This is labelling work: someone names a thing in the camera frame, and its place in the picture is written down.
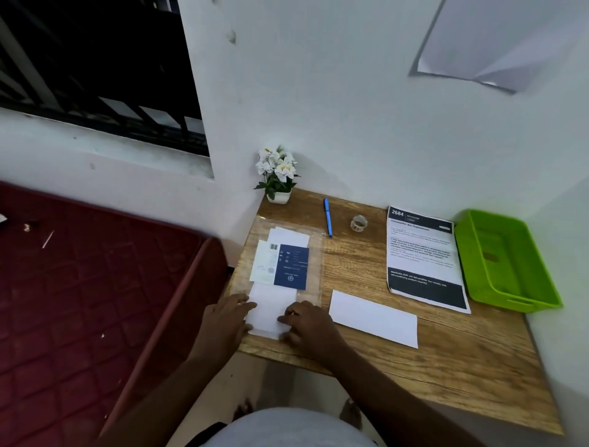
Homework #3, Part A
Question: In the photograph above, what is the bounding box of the person's foot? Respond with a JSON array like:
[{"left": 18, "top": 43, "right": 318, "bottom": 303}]
[
  {"left": 339, "top": 398, "right": 364, "bottom": 432},
  {"left": 232, "top": 398, "right": 255, "bottom": 422}
]

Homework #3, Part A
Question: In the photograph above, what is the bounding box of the dark red mattress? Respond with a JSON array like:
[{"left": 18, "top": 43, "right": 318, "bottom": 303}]
[{"left": 0, "top": 180, "right": 229, "bottom": 447}]

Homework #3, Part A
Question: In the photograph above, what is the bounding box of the person's right hand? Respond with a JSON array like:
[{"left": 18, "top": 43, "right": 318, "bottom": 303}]
[{"left": 277, "top": 300, "right": 353, "bottom": 374}]

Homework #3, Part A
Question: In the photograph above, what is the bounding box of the person's left forearm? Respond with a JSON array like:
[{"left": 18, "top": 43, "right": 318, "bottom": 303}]
[{"left": 91, "top": 359, "right": 236, "bottom": 447}]

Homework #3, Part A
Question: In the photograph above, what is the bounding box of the printed paper sheet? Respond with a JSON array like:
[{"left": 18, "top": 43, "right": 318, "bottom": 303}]
[
  {"left": 328, "top": 289, "right": 420, "bottom": 350},
  {"left": 386, "top": 206, "right": 472, "bottom": 316}
]

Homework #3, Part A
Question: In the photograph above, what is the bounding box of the green plastic tray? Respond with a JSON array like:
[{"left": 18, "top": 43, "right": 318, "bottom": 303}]
[{"left": 454, "top": 209, "right": 564, "bottom": 314}]

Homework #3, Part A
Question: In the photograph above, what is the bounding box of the potted white flower plant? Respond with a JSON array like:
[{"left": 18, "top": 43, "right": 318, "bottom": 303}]
[{"left": 253, "top": 145, "right": 301, "bottom": 206}]

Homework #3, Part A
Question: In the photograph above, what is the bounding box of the person's right foot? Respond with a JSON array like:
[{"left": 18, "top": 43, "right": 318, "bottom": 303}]
[{"left": 339, "top": 398, "right": 364, "bottom": 432}]

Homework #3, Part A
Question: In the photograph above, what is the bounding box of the person's left foot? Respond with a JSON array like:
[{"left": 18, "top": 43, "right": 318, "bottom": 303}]
[{"left": 232, "top": 398, "right": 255, "bottom": 422}]

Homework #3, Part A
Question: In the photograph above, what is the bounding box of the person's grey shirt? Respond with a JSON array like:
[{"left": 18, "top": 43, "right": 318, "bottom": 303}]
[{"left": 202, "top": 407, "right": 383, "bottom": 447}]

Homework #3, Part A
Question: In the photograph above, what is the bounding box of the dark window with grille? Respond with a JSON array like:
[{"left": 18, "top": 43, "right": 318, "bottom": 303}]
[{"left": 0, "top": 0, "right": 212, "bottom": 158}]

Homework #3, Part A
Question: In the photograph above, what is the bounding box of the stack of white envelopes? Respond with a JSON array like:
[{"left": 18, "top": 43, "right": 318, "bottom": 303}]
[{"left": 244, "top": 227, "right": 312, "bottom": 341}]

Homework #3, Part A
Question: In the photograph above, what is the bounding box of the white paper sheet on wall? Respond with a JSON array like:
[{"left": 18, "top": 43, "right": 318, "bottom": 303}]
[{"left": 408, "top": 0, "right": 589, "bottom": 95}]

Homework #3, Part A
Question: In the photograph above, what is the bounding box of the person's left hand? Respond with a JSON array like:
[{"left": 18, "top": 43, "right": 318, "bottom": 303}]
[{"left": 186, "top": 292, "right": 258, "bottom": 365}]

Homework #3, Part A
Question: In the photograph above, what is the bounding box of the blue and white label card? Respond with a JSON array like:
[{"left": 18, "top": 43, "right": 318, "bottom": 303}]
[{"left": 249, "top": 239, "right": 310, "bottom": 292}]

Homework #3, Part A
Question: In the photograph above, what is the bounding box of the clear plastic bag with card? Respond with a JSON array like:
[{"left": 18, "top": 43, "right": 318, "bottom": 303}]
[{"left": 228, "top": 216, "right": 326, "bottom": 344}]

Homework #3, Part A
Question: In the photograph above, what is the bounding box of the person's right forearm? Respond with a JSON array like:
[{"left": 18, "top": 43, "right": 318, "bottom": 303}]
[{"left": 329, "top": 349, "right": 488, "bottom": 447}]

